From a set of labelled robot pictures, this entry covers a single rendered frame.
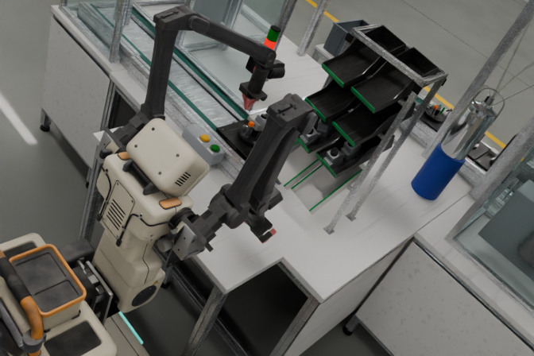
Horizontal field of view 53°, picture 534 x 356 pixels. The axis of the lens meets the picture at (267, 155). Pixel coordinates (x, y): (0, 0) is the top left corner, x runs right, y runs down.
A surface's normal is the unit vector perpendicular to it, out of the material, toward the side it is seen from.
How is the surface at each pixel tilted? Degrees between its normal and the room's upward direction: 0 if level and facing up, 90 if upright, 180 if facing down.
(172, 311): 0
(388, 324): 90
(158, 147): 48
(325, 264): 0
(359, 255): 0
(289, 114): 13
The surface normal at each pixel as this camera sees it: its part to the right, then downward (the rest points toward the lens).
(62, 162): 0.34, -0.73
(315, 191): -0.31, -0.42
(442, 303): -0.67, 0.26
